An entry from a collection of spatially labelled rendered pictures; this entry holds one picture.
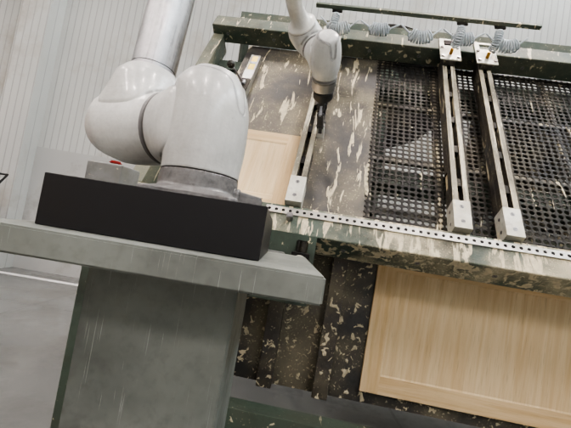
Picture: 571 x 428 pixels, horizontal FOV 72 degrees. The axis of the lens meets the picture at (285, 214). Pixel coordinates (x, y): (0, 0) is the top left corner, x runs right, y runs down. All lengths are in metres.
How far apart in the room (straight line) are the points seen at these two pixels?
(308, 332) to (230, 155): 1.05
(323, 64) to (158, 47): 0.63
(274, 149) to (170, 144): 0.96
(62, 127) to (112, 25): 1.24
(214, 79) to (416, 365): 1.31
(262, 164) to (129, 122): 0.85
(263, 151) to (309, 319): 0.72
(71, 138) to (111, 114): 3.99
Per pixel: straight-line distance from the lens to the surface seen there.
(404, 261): 1.43
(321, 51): 1.41
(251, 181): 1.56
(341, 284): 1.57
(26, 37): 5.17
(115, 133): 0.89
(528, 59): 2.41
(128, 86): 0.92
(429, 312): 1.68
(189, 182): 0.73
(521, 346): 1.81
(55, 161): 4.91
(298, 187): 1.46
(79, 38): 5.21
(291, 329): 1.67
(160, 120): 0.81
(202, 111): 0.76
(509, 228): 1.56
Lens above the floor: 0.80
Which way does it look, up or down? 3 degrees up
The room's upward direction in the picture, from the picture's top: 10 degrees clockwise
